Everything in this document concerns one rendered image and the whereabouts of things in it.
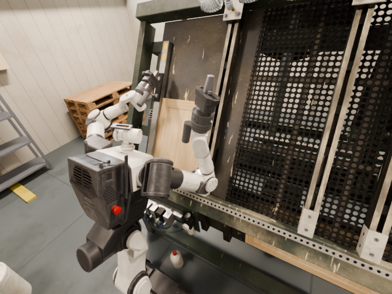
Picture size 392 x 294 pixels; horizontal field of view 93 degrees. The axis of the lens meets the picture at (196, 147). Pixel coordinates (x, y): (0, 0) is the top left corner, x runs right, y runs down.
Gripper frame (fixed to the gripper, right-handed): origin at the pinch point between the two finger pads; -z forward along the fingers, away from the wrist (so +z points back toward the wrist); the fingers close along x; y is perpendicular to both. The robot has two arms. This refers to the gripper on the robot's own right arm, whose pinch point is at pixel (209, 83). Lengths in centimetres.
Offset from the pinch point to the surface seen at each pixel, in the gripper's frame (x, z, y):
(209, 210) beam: -8, 76, 14
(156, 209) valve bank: 15, 95, -12
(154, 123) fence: 57, 53, -2
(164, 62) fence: 76, 16, 10
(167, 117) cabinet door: 54, 46, 6
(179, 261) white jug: -4, 154, 4
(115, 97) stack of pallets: 303, 149, -6
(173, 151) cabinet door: 36, 63, 5
